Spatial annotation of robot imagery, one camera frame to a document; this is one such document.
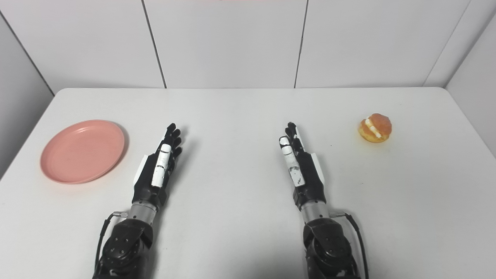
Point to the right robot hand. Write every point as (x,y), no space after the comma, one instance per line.
(308,178)

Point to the pink plate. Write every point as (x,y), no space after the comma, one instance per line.
(83,151)

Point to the cream puff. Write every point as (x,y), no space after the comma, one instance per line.
(375,128)

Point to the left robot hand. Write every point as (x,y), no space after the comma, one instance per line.
(155,178)

